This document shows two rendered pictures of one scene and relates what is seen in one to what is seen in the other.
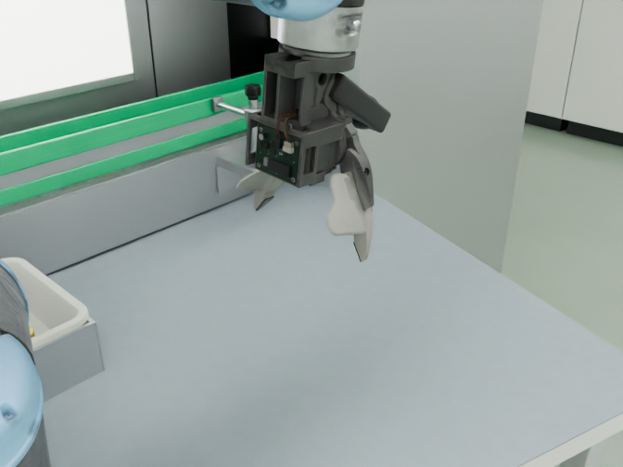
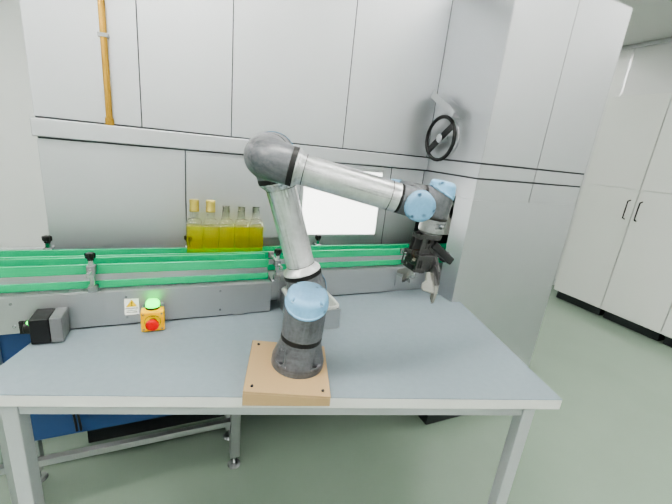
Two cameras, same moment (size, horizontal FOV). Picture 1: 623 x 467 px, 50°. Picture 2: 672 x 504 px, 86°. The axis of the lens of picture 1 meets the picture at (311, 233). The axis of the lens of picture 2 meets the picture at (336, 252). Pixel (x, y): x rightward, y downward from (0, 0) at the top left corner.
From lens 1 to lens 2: 0.48 m
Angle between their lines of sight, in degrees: 23
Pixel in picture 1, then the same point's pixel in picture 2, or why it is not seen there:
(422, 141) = (488, 286)
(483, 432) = (468, 385)
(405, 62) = (484, 251)
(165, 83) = (385, 240)
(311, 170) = (420, 268)
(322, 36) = (430, 228)
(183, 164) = (383, 270)
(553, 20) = (601, 254)
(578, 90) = (612, 294)
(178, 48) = (393, 228)
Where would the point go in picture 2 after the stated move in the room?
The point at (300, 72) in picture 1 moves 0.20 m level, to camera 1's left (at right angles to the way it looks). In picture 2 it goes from (422, 237) to (357, 225)
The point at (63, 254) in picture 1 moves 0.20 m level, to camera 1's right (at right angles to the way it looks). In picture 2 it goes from (333, 290) to (375, 301)
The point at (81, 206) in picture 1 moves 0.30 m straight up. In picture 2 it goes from (344, 275) to (351, 209)
